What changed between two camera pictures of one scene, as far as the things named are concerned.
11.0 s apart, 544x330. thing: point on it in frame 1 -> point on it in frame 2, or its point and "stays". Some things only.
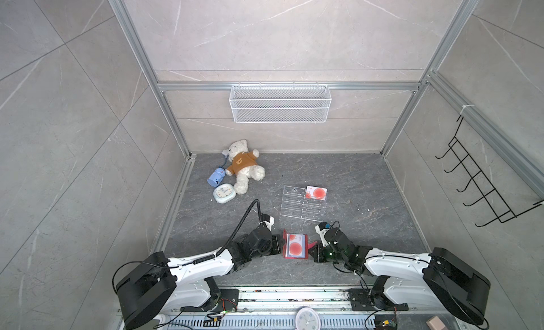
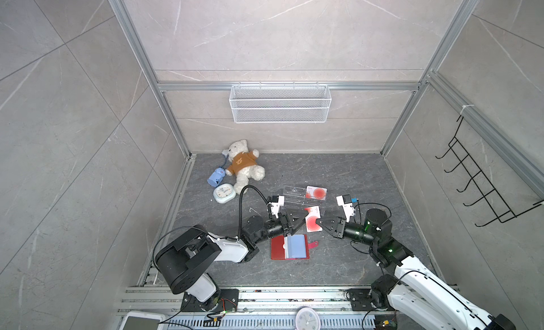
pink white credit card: [316, 192] stays
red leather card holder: [296, 246] stays
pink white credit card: [296, 246] -> [314, 214]
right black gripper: [317, 256] -> [335, 232]
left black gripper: [276, 239] -> [290, 226]
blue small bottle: [217, 177] stays
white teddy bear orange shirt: [243, 163] stays
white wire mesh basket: [280, 104] stays
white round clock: [307, 319] stays
